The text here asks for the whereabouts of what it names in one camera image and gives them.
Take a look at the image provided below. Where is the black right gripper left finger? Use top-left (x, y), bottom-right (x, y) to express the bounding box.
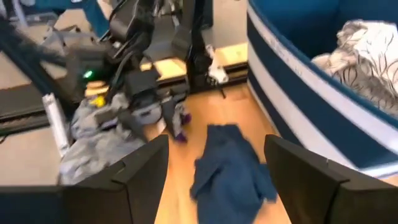
top-left (77, 133), bottom-right (170, 224)

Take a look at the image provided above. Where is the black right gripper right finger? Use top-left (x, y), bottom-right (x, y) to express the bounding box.
top-left (263, 133), bottom-right (396, 224)

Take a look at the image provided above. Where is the grey sock with purple tips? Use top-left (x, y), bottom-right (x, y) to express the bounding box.
top-left (172, 102), bottom-right (193, 143)

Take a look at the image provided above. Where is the grey sweatshirt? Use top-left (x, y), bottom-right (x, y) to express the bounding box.
top-left (58, 93), bottom-right (162, 186)

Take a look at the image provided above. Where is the dark blue garment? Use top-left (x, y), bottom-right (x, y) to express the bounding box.
top-left (189, 123), bottom-right (279, 224)

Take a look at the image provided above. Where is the white leaf-print cloth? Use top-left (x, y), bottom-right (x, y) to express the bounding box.
top-left (312, 19), bottom-right (398, 118)

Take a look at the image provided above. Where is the striped fabric basket with label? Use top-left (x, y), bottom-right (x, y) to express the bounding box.
top-left (246, 0), bottom-right (398, 187)

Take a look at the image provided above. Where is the small white object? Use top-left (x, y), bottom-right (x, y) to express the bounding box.
top-left (207, 44), bottom-right (230, 85)

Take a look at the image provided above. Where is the silver aluminium bar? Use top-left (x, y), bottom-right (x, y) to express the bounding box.
top-left (41, 92), bottom-right (72, 158)

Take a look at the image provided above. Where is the black vertical post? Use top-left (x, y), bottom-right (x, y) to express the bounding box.
top-left (185, 0), bottom-right (216, 93)

